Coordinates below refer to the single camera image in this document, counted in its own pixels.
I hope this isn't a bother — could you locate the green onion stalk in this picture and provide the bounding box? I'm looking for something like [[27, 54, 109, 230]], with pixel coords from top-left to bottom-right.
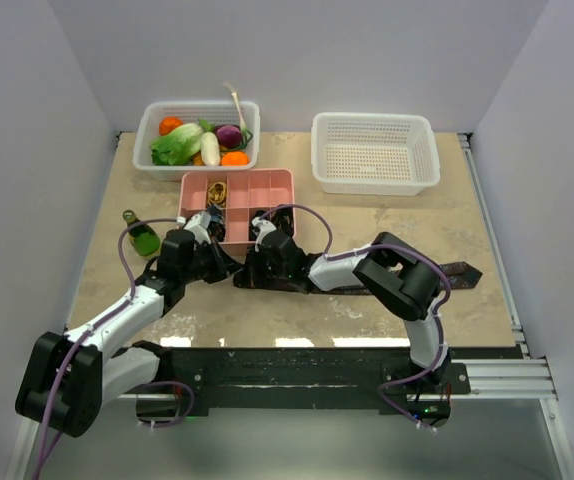
[[223, 82, 253, 148]]

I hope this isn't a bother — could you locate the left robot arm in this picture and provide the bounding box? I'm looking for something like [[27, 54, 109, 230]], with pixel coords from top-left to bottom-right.
[[15, 230, 243, 438]]

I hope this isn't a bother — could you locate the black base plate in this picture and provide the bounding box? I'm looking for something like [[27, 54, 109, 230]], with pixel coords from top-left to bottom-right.
[[130, 342, 471, 426]]

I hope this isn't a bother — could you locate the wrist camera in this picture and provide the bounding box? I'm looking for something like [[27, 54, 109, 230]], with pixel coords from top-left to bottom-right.
[[183, 210, 218, 245], [254, 218, 276, 252]]

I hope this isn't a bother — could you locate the orange tomato back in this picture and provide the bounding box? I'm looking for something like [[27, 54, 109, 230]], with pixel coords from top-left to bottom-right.
[[158, 116, 183, 136]]

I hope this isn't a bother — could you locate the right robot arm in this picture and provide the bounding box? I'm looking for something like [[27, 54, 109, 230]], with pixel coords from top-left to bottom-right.
[[233, 232, 451, 393]]

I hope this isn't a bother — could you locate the white vegetable basket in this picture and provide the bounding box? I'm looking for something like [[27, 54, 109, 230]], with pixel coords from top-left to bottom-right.
[[132, 101, 261, 182]]

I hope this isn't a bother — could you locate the aluminium frame rail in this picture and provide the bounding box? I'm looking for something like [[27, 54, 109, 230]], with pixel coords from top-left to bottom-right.
[[138, 350, 554, 399]]

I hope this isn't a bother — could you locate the rolled dark blue tie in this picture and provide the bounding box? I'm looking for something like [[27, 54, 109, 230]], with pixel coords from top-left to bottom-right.
[[207, 204, 226, 243]]

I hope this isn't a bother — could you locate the purple onion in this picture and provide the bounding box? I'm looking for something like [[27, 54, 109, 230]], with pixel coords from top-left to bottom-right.
[[215, 125, 244, 150]]

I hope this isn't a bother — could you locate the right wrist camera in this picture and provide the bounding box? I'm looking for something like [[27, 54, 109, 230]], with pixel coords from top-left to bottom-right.
[[254, 218, 276, 252]]

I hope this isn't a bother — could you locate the green glass bottle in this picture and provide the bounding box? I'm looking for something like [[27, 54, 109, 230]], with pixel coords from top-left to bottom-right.
[[122, 209, 160, 258]]

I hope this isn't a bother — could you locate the brown patterned tie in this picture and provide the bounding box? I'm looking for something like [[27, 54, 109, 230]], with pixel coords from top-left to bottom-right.
[[233, 261, 483, 296]]

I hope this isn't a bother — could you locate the white radish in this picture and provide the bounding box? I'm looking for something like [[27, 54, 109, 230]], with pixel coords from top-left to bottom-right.
[[200, 132, 221, 167]]

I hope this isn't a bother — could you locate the pink divided organizer tray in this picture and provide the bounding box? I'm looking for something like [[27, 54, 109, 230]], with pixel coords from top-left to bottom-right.
[[179, 168, 295, 257]]

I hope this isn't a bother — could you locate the rolled yellow tie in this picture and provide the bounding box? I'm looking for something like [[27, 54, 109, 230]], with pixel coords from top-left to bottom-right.
[[206, 181, 228, 208]]

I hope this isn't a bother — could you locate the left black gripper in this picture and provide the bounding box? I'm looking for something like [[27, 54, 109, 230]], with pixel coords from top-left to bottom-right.
[[181, 236, 243, 285]]

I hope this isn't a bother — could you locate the white empty basket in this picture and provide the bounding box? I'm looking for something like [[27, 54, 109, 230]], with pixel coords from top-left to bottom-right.
[[311, 112, 441, 196]]

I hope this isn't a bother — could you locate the rolled black orange tie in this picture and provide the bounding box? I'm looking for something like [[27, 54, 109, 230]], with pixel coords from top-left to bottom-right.
[[271, 207, 295, 237]]

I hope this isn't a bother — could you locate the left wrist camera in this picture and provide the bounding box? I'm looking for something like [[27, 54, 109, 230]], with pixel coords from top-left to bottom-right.
[[183, 210, 218, 245]]

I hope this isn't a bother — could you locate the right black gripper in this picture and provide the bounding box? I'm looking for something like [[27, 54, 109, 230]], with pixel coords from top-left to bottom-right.
[[237, 245, 291, 288]]

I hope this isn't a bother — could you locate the green lettuce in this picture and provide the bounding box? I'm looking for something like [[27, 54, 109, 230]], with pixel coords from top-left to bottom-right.
[[150, 123, 204, 166]]

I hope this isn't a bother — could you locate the orange front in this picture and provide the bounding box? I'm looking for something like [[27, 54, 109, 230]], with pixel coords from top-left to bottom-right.
[[220, 151, 249, 167]]

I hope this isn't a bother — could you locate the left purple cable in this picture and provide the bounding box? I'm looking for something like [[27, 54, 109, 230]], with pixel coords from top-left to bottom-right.
[[34, 217, 196, 480]]

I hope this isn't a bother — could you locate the purple cable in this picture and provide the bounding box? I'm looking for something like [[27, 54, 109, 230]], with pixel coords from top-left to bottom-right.
[[34, 217, 196, 480], [256, 203, 453, 432]]

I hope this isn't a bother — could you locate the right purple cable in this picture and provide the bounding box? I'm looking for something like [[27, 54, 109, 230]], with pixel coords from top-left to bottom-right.
[[256, 203, 453, 432]]

